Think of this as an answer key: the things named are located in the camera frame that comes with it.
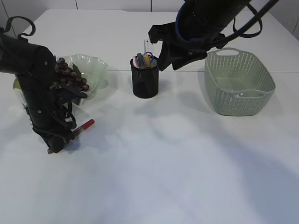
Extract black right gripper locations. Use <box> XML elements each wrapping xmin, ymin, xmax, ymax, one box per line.
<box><xmin>148</xmin><ymin>22</ymin><xmax>228</xmax><ymax>71</ymax></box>

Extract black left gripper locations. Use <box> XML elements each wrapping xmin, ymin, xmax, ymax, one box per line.
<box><xmin>31</xmin><ymin>117</ymin><xmax>77</xmax><ymax>153</ymax></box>

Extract blue sheathed scissors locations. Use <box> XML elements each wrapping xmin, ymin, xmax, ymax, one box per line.
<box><xmin>146</xmin><ymin>51</ymin><xmax>155</xmax><ymax>64</ymax></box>

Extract gold glitter pen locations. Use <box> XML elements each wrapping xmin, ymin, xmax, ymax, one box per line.
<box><xmin>143</xmin><ymin>54</ymin><xmax>151</xmax><ymax>68</ymax></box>

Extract clear plastic ruler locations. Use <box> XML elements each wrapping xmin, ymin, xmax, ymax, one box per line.
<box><xmin>144</xmin><ymin>39</ymin><xmax>155</xmax><ymax>55</ymax></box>

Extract red glitter pen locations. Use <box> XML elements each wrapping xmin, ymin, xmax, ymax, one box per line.
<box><xmin>62</xmin><ymin>119</ymin><xmax>95</xmax><ymax>149</ymax></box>

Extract silver glitter pen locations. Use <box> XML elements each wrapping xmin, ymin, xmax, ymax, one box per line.
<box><xmin>136</xmin><ymin>53</ymin><xmax>146</xmax><ymax>69</ymax></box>

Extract pink sheathed scissors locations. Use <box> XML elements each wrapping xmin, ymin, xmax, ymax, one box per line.
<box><xmin>132</xmin><ymin>57</ymin><xmax>140</xmax><ymax>69</ymax></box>

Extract artificial purple grape bunch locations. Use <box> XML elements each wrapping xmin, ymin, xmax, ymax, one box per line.
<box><xmin>53</xmin><ymin>57</ymin><xmax>90</xmax><ymax>91</ymax></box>

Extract yellow tea bottle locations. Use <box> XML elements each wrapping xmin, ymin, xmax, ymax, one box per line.
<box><xmin>13</xmin><ymin>78</ymin><xmax>28</xmax><ymax>110</ymax></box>

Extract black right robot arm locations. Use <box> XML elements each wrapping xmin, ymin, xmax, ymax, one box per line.
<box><xmin>148</xmin><ymin>0</ymin><xmax>249</xmax><ymax>71</ymax></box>

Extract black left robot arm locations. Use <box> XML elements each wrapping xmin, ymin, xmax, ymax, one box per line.
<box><xmin>0</xmin><ymin>32</ymin><xmax>87</xmax><ymax>153</ymax></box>

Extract black mesh pen holder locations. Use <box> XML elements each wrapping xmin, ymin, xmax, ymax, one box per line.
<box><xmin>130</xmin><ymin>57</ymin><xmax>159</xmax><ymax>98</ymax></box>

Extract green plastic basket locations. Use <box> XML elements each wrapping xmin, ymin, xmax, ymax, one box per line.
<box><xmin>205</xmin><ymin>48</ymin><xmax>276</xmax><ymax>116</ymax></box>

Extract green wavy glass plate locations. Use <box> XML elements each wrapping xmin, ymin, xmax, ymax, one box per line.
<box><xmin>58</xmin><ymin>54</ymin><xmax>108</xmax><ymax>102</ymax></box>

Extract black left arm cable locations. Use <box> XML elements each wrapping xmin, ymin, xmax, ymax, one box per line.
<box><xmin>4</xmin><ymin>16</ymin><xmax>77</xmax><ymax>129</ymax></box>

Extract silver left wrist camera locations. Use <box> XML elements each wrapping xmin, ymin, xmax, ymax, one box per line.
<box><xmin>57</xmin><ymin>83</ymin><xmax>89</xmax><ymax>107</ymax></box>

